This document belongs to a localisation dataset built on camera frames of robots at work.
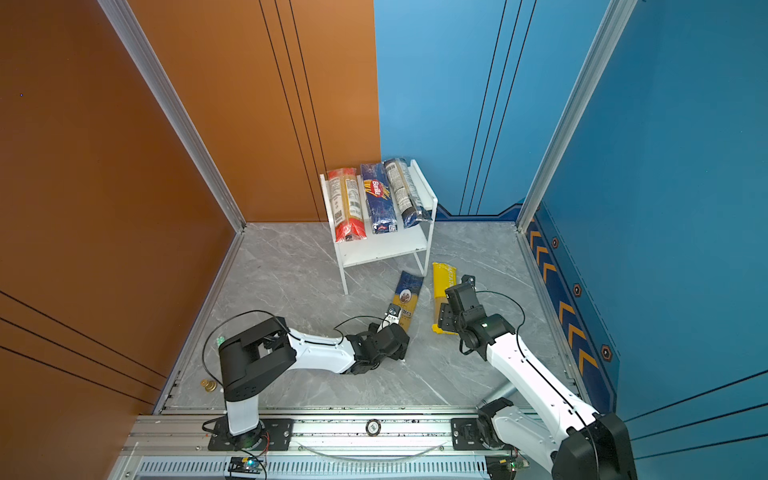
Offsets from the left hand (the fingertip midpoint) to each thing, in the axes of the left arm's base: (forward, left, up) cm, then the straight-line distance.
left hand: (400, 333), depth 91 cm
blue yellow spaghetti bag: (+12, -2, +2) cm, 12 cm away
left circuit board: (-33, +37, -2) cm, 50 cm away
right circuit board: (-33, -25, -1) cm, 41 cm away
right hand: (+1, -14, +11) cm, 18 cm away
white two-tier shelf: (+20, +7, +17) cm, 27 cm away
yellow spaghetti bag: (+20, -15, +2) cm, 25 cm away
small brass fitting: (-16, +51, +1) cm, 54 cm away
